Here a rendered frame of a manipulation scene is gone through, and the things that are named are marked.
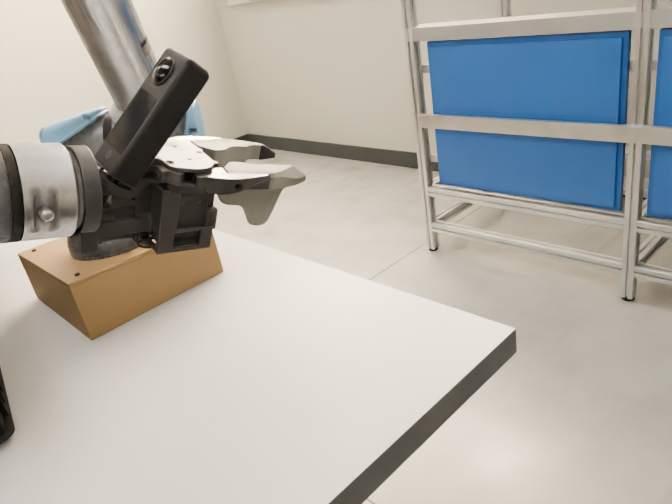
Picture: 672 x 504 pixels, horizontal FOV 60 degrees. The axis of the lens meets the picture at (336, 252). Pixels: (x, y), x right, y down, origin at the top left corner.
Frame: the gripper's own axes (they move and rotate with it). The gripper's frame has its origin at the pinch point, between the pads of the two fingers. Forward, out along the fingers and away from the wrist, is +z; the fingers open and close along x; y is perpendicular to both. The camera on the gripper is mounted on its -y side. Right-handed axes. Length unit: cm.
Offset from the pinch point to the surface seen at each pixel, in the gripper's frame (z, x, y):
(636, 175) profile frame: 152, -24, 20
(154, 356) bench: -2.1, -18.3, 39.2
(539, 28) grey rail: 138, -65, -12
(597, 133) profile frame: 146, -38, 12
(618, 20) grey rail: 139, -43, -20
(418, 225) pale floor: 176, -116, 88
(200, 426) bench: -4.7, 0.8, 34.6
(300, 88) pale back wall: 217, -283, 71
